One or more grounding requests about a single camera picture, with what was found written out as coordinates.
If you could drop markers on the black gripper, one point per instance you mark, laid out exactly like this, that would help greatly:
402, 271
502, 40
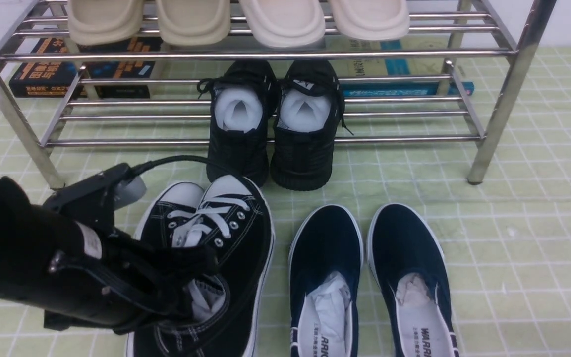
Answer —
119, 283

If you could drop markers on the black canvas sneaker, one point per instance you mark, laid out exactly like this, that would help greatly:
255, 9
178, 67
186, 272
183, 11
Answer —
240, 228
163, 226

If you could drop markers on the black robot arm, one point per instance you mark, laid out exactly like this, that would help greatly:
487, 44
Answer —
22, 248

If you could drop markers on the navy slip-on shoe left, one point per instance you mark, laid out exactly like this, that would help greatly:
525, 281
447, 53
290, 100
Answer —
324, 267

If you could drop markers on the navy slip-on shoe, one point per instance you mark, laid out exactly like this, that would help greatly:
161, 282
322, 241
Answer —
324, 267
408, 265

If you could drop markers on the steel shoe rack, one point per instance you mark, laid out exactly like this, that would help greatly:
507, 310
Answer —
477, 31

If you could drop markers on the navy slip-on shoe right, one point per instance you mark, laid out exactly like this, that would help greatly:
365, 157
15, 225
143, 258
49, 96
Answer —
408, 265

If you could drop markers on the black book orange text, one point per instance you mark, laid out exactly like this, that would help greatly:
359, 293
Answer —
52, 79

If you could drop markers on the black mesh sneaker left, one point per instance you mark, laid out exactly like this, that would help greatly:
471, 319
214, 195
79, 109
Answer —
242, 102

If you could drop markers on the black mesh sneaker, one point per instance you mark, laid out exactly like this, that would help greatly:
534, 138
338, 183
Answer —
242, 102
309, 112

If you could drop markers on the black mesh sneaker right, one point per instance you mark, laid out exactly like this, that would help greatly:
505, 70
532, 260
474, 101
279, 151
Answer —
309, 112

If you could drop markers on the tan slipper far left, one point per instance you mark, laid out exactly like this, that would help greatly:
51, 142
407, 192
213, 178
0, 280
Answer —
99, 22

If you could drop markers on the tan slipper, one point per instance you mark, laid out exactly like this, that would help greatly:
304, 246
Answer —
187, 23
99, 22

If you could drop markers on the cream slipper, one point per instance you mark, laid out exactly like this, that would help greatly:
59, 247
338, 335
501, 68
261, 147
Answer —
371, 20
285, 23

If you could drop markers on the cream slipper far right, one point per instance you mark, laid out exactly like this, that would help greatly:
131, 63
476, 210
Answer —
371, 20

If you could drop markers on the blue and tan book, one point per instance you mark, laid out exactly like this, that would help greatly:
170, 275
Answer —
394, 74

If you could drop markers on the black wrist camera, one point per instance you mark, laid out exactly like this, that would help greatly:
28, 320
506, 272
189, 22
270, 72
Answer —
94, 200

